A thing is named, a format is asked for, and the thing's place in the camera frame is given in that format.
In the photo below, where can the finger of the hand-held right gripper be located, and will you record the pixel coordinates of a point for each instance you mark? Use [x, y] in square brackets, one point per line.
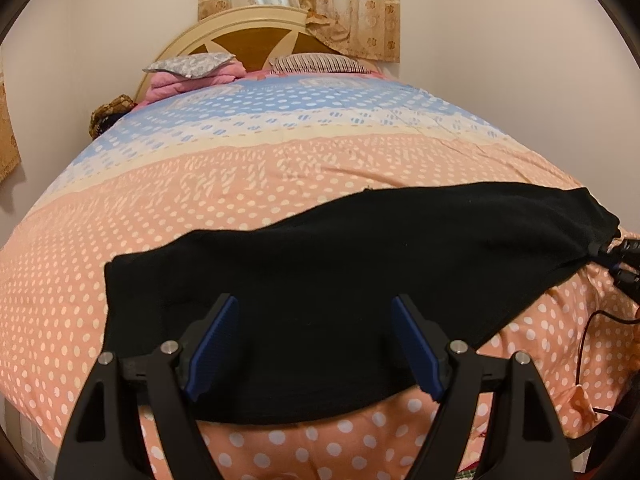
[627, 248]
[629, 280]

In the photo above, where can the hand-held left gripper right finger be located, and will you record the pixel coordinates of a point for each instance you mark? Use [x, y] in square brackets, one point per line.
[417, 347]

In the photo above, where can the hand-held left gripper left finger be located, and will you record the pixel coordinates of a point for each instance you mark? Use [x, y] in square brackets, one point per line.
[214, 345]

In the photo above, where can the black pants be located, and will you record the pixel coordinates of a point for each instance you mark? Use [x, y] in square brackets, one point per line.
[325, 270]

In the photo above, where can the polka dot bed blanket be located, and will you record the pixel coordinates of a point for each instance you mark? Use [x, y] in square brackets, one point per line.
[280, 180]

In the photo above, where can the brown patterned bag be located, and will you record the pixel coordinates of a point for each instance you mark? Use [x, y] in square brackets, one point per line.
[111, 112]

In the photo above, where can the folded pink blanket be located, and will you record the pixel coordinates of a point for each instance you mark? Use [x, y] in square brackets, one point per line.
[195, 82]

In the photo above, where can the grey floral pillow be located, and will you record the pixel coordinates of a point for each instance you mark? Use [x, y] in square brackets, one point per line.
[192, 64]

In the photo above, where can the beige floral window curtain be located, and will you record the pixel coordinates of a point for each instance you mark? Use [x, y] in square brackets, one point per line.
[350, 10]
[7, 135]

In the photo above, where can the striped pillow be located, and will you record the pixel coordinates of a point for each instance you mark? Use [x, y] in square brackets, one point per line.
[320, 63]

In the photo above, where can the cream and brown headboard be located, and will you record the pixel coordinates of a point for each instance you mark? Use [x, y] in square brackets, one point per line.
[250, 42]

